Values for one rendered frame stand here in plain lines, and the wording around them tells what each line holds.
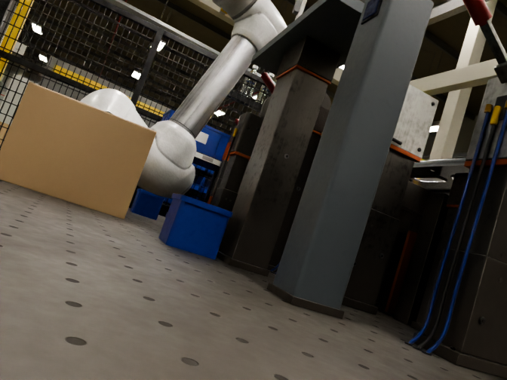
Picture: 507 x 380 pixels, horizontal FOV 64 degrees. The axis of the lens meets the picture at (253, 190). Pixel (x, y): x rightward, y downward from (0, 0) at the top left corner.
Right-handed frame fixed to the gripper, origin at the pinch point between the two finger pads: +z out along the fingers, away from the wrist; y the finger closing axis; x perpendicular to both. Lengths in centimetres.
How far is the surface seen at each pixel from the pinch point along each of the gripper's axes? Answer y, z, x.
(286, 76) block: -4.3, 12.4, -2.1
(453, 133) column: 459, -286, 670
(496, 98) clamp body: 17.9, 17.2, -33.0
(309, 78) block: -0.5, 12.4, -5.6
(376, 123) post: 4.8, 25.0, -30.0
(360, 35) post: 0.3, 12.5, -25.9
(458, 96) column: 444, -362, 667
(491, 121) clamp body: 17.3, 20.9, -34.2
